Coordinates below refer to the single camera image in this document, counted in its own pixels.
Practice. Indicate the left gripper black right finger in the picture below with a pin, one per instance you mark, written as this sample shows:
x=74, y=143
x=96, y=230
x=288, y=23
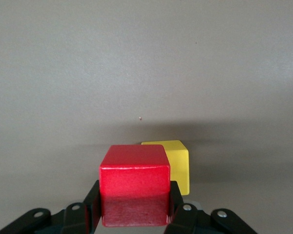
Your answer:
x=188, y=221

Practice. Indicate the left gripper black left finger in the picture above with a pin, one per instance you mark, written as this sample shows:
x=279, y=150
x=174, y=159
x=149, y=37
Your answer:
x=75, y=219

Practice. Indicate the red cube block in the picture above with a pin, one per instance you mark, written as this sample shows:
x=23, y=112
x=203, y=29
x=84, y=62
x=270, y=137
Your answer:
x=134, y=175

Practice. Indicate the yellow cube block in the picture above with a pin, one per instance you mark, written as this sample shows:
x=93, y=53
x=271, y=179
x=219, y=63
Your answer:
x=178, y=165

